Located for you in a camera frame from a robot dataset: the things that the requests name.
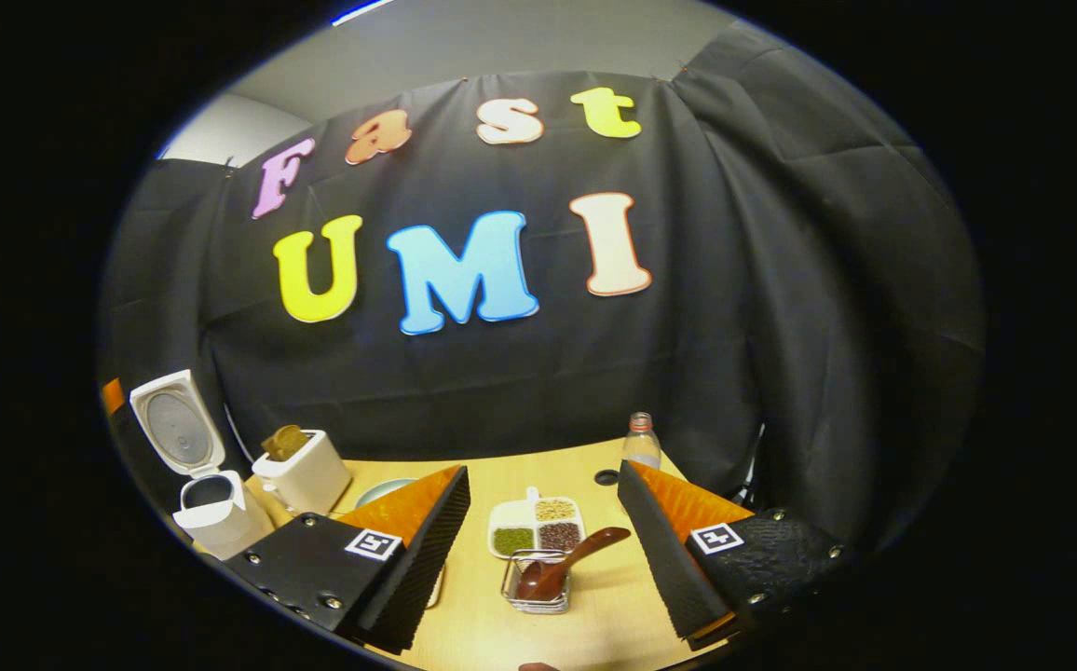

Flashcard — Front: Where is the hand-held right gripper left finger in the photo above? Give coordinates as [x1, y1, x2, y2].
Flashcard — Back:
[222, 465, 471, 655]

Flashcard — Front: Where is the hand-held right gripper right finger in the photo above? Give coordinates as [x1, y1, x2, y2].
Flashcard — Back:
[618, 459, 852, 651]

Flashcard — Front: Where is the white rice cooker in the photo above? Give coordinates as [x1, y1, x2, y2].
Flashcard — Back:
[129, 369, 275, 561]

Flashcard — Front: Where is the metal wire chopstick holder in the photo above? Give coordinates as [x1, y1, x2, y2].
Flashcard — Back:
[500, 547, 573, 615]

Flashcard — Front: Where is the dark wooden spoon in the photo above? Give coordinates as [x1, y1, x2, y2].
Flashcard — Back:
[514, 526, 634, 603]

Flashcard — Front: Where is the white divided rice dish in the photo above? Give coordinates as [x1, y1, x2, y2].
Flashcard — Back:
[486, 486, 587, 561]

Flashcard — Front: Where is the white toaster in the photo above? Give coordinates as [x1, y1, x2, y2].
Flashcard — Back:
[251, 429, 354, 517]

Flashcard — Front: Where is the pale green plate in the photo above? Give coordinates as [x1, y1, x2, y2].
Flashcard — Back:
[354, 477, 419, 510]

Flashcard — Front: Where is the brown bread slice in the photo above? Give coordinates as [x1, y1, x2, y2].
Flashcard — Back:
[260, 424, 310, 463]

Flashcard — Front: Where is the clear plastic water bottle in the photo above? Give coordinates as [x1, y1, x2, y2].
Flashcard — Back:
[620, 411, 663, 471]

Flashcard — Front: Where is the black backdrop cloth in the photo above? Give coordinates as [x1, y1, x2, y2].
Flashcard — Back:
[96, 19, 987, 560]

